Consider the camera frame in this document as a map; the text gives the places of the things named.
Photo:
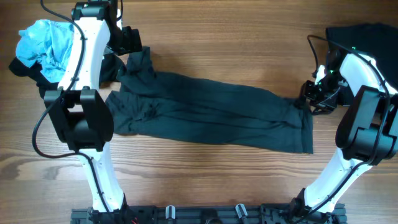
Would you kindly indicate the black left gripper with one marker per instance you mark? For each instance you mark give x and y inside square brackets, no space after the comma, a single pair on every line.
[134,43]

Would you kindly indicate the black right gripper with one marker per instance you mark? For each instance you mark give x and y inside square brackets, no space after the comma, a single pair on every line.
[306,93]

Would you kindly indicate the dark green t-shirt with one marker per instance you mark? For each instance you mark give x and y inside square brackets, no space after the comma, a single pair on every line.
[173,106]

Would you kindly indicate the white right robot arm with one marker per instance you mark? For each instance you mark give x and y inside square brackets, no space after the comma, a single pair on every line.
[366,135]

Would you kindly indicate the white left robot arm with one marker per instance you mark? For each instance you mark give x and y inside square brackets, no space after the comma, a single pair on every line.
[80,116]

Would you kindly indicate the black garment with logo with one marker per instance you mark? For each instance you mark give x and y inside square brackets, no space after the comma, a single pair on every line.
[109,69]

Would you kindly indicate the light blue crumpled garment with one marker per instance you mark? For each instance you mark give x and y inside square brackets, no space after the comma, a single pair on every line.
[49,44]

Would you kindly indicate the folded dark navy garment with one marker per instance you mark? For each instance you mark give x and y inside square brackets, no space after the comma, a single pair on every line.
[378,41]

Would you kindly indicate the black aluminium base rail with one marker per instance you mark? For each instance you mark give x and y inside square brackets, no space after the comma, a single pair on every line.
[265,213]

